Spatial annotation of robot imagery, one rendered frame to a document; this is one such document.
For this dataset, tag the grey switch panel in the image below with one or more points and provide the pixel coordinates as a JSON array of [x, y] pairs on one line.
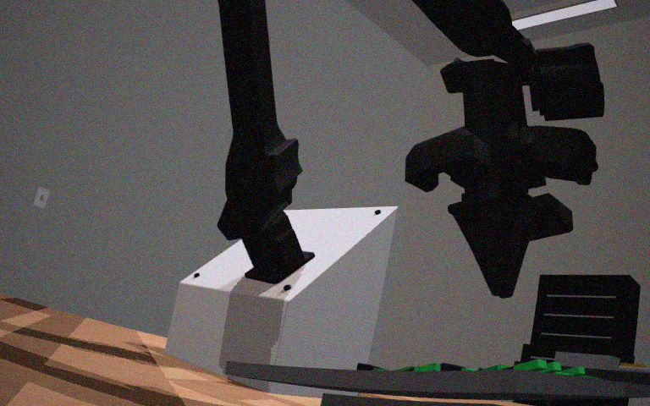
[[534, 380]]

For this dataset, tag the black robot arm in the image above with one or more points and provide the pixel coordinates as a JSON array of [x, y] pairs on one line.
[[262, 166]]

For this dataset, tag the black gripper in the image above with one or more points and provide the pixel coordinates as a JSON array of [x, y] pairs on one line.
[[496, 214]]

